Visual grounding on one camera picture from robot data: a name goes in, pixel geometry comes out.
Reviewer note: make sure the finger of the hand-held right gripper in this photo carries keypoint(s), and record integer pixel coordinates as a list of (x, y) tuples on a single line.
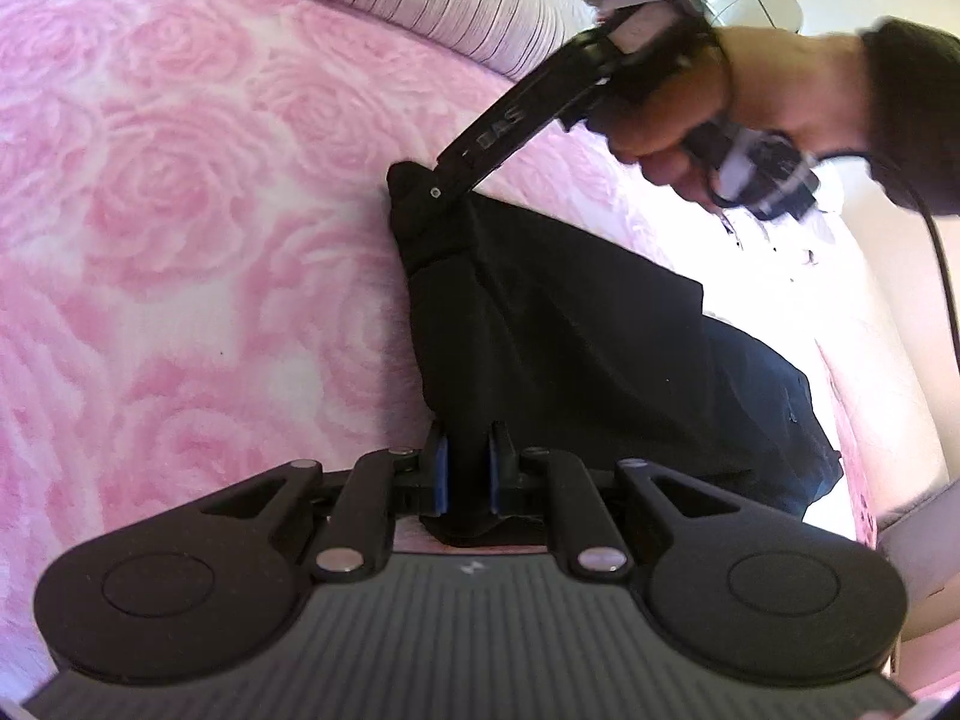
[(517, 120)]

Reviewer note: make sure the person's right hand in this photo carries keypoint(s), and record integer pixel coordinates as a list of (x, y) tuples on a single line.
[(795, 82)]

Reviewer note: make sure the pink floral blanket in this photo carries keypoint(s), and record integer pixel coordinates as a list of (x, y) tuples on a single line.
[(187, 240)]

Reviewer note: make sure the black pants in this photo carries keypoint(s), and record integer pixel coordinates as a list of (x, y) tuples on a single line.
[(585, 330)]

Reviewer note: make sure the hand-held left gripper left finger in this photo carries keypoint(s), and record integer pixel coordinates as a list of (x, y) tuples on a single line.
[(442, 476)]

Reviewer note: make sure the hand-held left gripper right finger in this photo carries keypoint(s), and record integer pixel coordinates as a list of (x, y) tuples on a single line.
[(495, 476)]

